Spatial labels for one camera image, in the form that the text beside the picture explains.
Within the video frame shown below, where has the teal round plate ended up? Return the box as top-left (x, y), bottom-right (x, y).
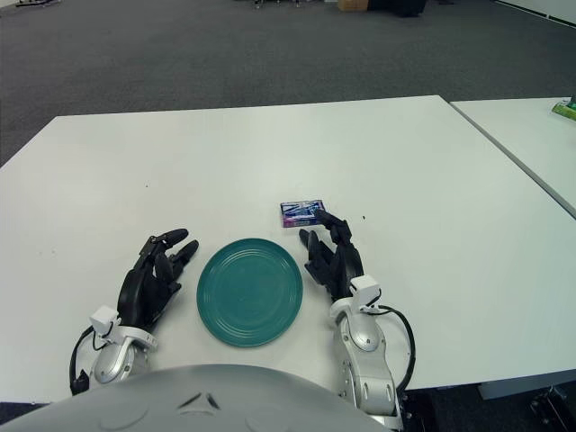
top-left (196, 238), bottom-right (303, 348)

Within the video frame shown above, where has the white adjacent table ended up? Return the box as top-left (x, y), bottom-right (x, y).
top-left (449, 96), bottom-right (576, 221)

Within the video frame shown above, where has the black equipment under table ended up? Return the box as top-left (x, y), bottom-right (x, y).
top-left (530, 385), bottom-right (576, 427)

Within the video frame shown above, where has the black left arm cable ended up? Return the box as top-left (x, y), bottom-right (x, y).
top-left (69, 326), bottom-right (98, 396)

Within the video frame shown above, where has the black bulky object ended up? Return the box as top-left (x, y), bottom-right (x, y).
top-left (366, 0), bottom-right (428, 18)

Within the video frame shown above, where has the grey robot torso shell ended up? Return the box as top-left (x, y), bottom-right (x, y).
top-left (0, 363), bottom-right (395, 432)

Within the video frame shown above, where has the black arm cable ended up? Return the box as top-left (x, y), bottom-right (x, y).
top-left (69, 326), bottom-right (98, 396)
top-left (366, 304), bottom-right (416, 391)

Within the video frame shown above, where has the blue purple gum pack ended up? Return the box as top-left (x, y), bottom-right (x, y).
top-left (279, 197), bottom-right (329, 230)

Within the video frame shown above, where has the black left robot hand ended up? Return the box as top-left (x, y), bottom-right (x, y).
top-left (117, 228), bottom-right (200, 334)

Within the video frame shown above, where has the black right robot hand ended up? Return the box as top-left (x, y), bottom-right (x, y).
top-left (298, 209), bottom-right (365, 303)

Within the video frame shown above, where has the green packet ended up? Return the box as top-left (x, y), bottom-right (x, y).
top-left (552, 94), bottom-right (576, 121)

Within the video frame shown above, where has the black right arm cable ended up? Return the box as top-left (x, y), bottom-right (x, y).
top-left (366, 304), bottom-right (416, 391)

